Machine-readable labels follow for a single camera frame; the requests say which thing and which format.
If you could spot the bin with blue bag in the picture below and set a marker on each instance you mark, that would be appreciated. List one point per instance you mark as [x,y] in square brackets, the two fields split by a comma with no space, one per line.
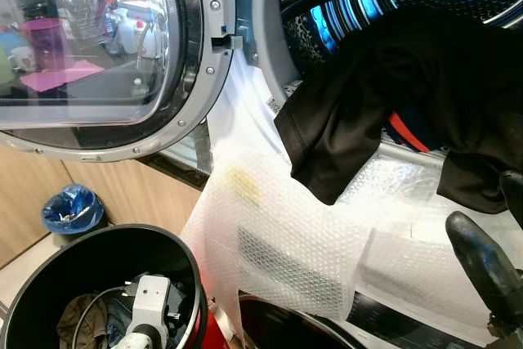
[72,208]

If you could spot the black t-shirt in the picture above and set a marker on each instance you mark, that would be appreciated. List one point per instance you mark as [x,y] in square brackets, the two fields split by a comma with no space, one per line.
[392,79]

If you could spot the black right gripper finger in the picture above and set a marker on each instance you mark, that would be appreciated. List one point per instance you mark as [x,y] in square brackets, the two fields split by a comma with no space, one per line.
[515,198]
[482,263]

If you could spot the brown garment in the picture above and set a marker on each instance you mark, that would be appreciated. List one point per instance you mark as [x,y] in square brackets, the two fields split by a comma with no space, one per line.
[72,320]

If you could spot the round glass washer door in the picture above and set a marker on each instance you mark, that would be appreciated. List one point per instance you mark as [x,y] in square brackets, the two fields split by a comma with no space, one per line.
[98,46]

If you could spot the black laundry bucket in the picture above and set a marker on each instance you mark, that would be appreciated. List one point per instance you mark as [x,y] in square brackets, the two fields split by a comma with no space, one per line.
[98,255]

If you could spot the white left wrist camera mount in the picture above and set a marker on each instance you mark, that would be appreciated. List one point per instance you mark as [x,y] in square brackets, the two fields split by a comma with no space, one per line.
[151,300]

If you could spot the red and navy garment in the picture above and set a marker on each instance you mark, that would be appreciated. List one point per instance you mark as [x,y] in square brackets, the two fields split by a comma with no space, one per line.
[406,130]

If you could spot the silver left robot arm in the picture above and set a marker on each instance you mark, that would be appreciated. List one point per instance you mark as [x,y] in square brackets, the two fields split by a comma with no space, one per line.
[135,341]

